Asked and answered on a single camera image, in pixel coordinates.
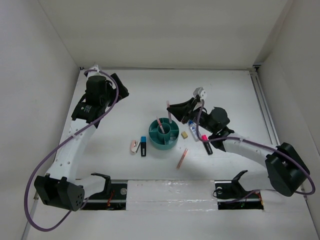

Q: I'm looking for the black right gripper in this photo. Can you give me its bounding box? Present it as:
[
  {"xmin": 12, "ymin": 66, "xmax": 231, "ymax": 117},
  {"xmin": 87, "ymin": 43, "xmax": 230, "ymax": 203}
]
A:
[{"xmin": 166, "ymin": 97, "xmax": 216, "ymax": 133}]

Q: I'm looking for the small blue capped glue bottle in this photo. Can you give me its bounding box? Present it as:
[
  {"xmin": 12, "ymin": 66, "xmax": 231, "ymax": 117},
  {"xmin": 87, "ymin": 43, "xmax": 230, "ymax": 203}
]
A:
[{"xmin": 188, "ymin": 120, "xmax": 199, "ymax": 142}]

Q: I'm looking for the small tan eraser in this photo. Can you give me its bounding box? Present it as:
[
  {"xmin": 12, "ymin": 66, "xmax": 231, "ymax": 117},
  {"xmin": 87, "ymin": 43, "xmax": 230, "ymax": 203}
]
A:
[{"xmin": 181, "ymin": 131, "xmax": 188, "ymax": 139}]

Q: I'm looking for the red gel pen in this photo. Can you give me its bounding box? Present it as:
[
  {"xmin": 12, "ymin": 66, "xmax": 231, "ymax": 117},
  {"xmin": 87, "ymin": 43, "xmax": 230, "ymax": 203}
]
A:
[{"xmin": 156, "ymin": 117, "xmax": 165, "ymax": 134}]

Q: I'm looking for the pink wooden pencil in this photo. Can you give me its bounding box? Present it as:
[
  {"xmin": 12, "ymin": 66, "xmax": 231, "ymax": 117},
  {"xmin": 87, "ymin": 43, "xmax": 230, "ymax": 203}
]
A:
[{"xmin": 176, "ymin": 148, "xmax": 188, "ymax": 170}]

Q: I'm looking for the pink mini stapler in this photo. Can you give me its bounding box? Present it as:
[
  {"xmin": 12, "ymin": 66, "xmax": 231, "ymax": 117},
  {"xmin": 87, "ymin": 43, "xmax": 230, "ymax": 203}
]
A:
[{"xmin": 130, "ymin": 140, "xmax": 141, "ymax": 155}]

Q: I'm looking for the red refill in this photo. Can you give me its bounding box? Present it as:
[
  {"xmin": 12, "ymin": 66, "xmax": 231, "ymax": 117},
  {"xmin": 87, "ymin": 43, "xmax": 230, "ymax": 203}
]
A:
[{"xmin": 166, "ymin": 100, "xmax": 172, "ymax": 124}]

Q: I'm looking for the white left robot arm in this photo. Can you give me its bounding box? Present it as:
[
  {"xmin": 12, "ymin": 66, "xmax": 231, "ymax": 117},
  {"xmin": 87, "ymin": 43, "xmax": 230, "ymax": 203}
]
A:
[{"xmin": 34, "ymin": 75, "xmax": 116, "ymax": 211}]

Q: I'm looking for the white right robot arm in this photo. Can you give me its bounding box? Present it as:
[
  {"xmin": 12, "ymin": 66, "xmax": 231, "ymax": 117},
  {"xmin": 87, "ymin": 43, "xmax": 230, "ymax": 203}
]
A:
[{"xmin": 166, "ymin": 87, "xmax": 316, "ymax": 197}]

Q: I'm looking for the pink black highlighter marker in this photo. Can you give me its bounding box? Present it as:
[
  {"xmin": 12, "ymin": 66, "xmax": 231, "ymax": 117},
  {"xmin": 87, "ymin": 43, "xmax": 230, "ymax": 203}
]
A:
[{"xmin": 201, "ymin": 134, "xmax": 213, "ymax": 156}]

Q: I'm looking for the teal round desk organizer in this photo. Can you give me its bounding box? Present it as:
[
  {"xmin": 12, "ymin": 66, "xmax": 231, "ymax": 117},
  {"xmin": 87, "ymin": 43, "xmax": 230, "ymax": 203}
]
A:
[{"xmin": 148, "ymin": 117, "xmax": 180, "ymax": 151}]

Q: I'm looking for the blue black highlighter marker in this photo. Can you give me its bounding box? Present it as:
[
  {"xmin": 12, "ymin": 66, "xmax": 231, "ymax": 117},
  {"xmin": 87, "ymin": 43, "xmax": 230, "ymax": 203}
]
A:
[{"xmin": 140, "ymin": 136, "xmax": 147, "ymax": 157}]

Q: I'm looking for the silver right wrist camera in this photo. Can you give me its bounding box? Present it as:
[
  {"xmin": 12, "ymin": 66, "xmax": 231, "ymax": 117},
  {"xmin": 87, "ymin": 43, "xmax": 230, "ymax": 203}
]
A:
[{"xmin": 193, "ymin": 87, "xmax": 207, "ymax": 100}]

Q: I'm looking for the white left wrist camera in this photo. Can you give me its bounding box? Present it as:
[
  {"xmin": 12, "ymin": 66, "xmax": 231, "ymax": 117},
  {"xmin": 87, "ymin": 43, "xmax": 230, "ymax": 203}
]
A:
[{"xmin": 88, "ymin": 64, "xmax": 101, "ymax": 76}]

